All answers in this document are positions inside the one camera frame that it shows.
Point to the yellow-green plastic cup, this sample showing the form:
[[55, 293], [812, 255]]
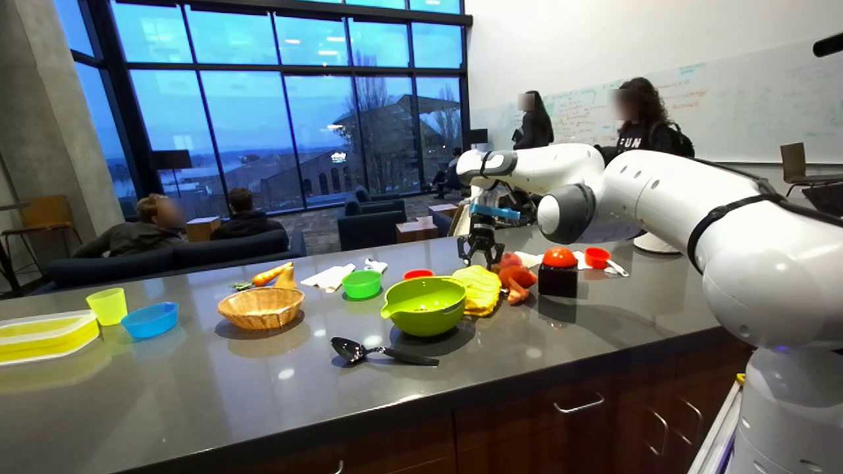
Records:
[[107, 303]]

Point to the black spoon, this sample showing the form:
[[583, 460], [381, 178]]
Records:
[[352, 348]]

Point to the wicker basket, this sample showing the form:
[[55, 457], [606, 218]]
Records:
[[263, 306]]

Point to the orange ball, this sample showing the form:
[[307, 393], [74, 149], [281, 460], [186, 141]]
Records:
[[560, 257]]

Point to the standing person long hair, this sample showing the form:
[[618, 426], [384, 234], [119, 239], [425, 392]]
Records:
[[650, 123]]

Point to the small green bowl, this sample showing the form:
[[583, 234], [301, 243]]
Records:
[[361, 282]]

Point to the small white packet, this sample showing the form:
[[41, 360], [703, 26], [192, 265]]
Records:
[[375, 265]]

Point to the green plastic bowl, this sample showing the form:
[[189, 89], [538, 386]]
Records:
[[425, 306]]

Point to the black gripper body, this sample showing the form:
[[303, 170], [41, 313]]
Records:
[[484, 235]]

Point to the wall whiteboard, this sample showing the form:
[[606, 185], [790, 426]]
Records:
[[747, 95]]

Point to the dark blue sofa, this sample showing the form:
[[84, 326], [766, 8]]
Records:
[[219, 251]]

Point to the black stereo camera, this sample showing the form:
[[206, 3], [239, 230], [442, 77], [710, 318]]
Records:
[[832, 45]]

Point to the black floor sign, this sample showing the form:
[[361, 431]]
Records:
[[169, 159]]

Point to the seated person grey jacket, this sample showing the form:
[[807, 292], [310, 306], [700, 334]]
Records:
[[132, 234]]

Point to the wooden armchair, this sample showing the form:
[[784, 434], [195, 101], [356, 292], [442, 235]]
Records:
[[41, 211]]

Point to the yellow plastic tray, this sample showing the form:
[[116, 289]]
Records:
[[44, 334]]

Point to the brown wooden counter cabinet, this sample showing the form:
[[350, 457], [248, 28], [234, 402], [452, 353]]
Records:
[[509, 431]]

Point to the standing person dark coat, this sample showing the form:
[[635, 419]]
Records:
[[534, 127]]

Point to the shallow red bowl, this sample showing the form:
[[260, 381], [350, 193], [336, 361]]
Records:
[[417, 276]]

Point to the orange plush toy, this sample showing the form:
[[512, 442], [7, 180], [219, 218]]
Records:
[[519, 280]]

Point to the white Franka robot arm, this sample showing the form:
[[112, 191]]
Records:
[[772, 272]]

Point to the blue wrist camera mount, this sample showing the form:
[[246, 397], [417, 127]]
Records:
[[500, 211]]

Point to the red apple toy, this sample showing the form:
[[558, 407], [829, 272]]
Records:
[[560, 282]]

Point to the low wooden table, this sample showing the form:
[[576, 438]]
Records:
[[417, 228]]

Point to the wooden cafe chair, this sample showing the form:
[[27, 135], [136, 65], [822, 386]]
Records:
[[795, 161]]

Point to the dark armchair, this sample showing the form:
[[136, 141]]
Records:
[[371, 226]]

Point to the white crumpled tissue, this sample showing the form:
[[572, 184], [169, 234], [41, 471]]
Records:
[[329, 276]]

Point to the small blue bowl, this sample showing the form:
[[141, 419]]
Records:
[[152, 318]]

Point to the tan toy bread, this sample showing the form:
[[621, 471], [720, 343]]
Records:
[[275, 276]]

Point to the large window wall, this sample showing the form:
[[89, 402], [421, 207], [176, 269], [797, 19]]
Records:
[[253, 134]]

